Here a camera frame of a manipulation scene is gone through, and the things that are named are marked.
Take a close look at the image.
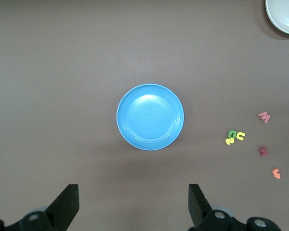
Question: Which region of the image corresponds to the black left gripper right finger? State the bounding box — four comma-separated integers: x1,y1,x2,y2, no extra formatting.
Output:
187,183,284,231

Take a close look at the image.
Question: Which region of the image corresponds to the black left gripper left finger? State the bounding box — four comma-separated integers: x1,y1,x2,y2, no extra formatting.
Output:
0,184,80,231

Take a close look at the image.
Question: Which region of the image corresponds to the blue plate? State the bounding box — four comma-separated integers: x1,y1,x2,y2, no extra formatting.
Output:
116,83,185,151

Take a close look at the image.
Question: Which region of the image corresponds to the pink foam letter W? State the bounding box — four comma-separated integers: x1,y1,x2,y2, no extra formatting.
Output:
257,111,271,124

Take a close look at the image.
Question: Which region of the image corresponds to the brown table cover sheet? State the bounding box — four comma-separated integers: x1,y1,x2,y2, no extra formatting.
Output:
0,0,289,231

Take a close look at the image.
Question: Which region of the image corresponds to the beige plate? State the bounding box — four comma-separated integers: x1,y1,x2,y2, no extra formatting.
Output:
265,0,289,36

